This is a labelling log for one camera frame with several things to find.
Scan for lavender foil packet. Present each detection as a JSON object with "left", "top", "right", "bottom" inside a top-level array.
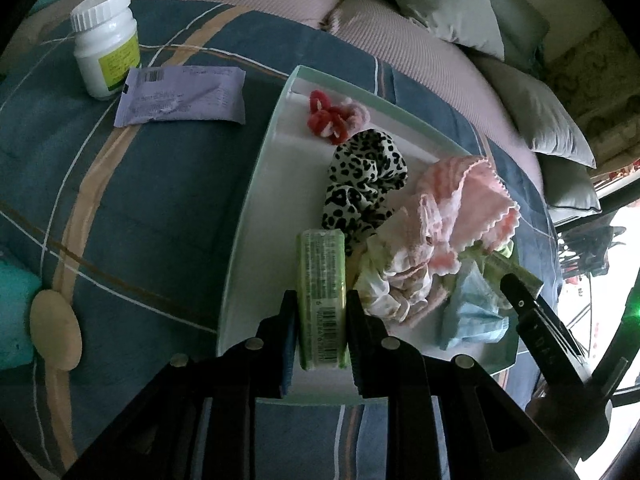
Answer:
[{"left": 114, "top": 66, "right": 247, "bottom": 128}]

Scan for grey square pillow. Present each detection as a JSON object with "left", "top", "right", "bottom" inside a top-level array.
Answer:
[
  {"left": 382, "top": 0, "right": 506, "bottom": 61},
  {"left": 480, "top": 55, "right": 598, "bottom": 168}
]

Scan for leopard print scrunchie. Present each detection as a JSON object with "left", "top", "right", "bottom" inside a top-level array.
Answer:
[{"left": 321, "top": 129, "right": 410, "bottom": 251}]

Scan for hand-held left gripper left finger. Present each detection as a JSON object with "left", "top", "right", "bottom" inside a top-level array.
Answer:
[{"left": 62, "top": 290, "right": 301, "bottom": 480}]

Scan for beige makeup sponge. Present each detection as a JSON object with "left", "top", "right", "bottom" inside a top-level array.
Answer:
[{"left": 29, "top": 289, "right": 83, "bottom": 372}]

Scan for blue face mask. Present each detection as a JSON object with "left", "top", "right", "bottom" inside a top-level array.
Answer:
[{"left": 440, "top": 260, "right": 511, "bottom": 351}]

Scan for red hair ties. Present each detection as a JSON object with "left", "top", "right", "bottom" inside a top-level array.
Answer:
[{"left": 307, "top": 90, "right": 346, "bottom": 141}]

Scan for blue plaid blanket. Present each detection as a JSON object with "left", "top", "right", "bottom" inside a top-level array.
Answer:
[{"left": 0, "top": 0, "right": 561, "bottom": 480}]

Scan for green cloth piece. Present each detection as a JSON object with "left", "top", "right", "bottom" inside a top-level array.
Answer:
[{"left": 470, "top": 247, "right": 544, "bottom": 293}]

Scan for black wire rack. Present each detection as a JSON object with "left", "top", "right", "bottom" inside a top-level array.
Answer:
[{"left": 555, "top": 225, "right": 626, "bottom": 281}]

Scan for white bottle with green label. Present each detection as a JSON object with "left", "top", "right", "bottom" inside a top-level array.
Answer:
[{"left": 70, "top": 0, "right": 141, "bottom": 102}]

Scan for pale pink hair tie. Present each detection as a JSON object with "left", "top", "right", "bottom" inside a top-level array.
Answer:
[{"left": 340, "top": 102, "right": 372, "bottom": 136}]

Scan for pink white fluffy cloth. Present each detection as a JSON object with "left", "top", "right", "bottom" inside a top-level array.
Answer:
[{"left": 400, "top": 155, "right": 521, "bottom": 276}]

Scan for green tissue pack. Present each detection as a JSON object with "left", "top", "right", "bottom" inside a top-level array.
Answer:
[{"left": 296, "top": 228, "right": 351, "bottom": 372}]

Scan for grey pillow with dark piping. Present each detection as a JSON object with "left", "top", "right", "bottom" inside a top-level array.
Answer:
[{"left": 537, "top": 152, "right": 601, "bottom": 223}]

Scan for teal tissue packet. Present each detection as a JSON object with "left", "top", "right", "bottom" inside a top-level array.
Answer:
[{"left": 0, "top": 260, "right": 43, "bottom": 371}]

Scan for grey-green sofa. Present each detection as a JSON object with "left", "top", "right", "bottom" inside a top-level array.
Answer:
[{"left": 345, "top": 0, "right": 551, "bottom": 76}]

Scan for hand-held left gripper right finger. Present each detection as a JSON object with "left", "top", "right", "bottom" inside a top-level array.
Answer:
[{"left": 345, "top": 290, "right": 576, "bottom": 480}]

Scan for pale floral scrunchie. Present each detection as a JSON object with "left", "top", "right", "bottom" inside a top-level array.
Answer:
[{"left": 352, "top": 195, "right": 451, "bottom": 331}]

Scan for white tray with teal rim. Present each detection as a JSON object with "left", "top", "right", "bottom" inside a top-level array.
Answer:
[{"left": 216, "top": 65, "right": 521, "bottom": 406}]

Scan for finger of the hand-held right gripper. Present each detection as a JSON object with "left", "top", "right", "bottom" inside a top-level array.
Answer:
[{"left": 501, "top": 272, "right": 596, "bottom": 388}]

